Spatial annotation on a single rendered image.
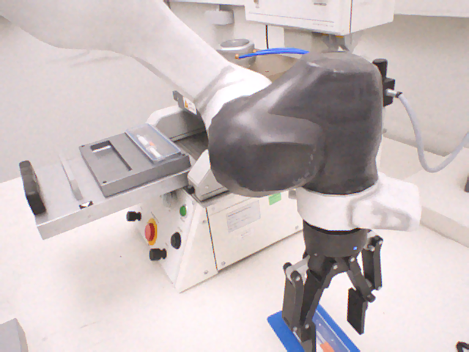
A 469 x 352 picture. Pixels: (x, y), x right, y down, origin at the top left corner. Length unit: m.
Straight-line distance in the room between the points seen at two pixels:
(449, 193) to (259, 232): 0.43
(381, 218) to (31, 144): 2.05
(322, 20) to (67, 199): 0.57
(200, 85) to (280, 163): 0.15
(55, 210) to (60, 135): 1.62
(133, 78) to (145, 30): 1.93
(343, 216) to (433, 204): 0.52
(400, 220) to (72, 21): 0.35
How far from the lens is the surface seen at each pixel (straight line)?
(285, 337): 0.69
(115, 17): 0.36
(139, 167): 0.70
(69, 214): 0.68
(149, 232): 0.87
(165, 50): 0.43
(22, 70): 2.21
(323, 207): 0.41
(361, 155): 0.39
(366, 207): 0.42
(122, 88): 2.33
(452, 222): 0.90
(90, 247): 0.97
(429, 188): 0.98
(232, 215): 0.73
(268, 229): 0.80
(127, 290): 0.83
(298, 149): 0.35
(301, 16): 0.84
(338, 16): 0.77
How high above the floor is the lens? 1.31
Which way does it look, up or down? 31 degrees down
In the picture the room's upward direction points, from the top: 8 degrees counter-clockwise
